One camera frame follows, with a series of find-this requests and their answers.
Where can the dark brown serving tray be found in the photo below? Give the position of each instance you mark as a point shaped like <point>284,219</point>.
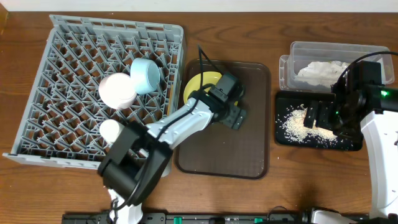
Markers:
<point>243,153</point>

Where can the yellow plate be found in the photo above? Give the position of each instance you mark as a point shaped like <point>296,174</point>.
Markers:
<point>194,83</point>

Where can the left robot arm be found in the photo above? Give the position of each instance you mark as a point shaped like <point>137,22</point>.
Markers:
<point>139,156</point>

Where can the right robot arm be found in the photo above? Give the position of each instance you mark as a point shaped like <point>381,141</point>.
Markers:
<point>379,131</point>

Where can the grey plastic dishwasher rack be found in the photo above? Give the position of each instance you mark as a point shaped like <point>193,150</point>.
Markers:
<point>61,120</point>

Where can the white napkin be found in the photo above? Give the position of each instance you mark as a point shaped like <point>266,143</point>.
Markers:
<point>322,73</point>

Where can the pink white bowl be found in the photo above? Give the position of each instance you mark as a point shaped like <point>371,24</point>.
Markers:
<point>116,91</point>

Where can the clear plastic bin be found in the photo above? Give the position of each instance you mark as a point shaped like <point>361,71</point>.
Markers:
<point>303,53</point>

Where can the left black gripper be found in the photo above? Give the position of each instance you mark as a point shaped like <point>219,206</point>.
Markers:
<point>234,116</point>

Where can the light blue bowl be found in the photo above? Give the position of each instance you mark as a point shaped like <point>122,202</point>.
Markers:
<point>145,75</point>

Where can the small white green cup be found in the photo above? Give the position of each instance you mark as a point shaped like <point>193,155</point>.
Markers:
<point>110,130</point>

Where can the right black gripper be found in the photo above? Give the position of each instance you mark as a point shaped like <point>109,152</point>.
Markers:
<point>322,119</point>

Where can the rice grains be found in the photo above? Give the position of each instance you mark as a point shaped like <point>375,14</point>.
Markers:
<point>290,130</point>

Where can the black waste tray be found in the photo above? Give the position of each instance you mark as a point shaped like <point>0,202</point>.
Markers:
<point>285,98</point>

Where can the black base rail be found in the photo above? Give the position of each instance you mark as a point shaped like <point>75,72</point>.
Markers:
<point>279,214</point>

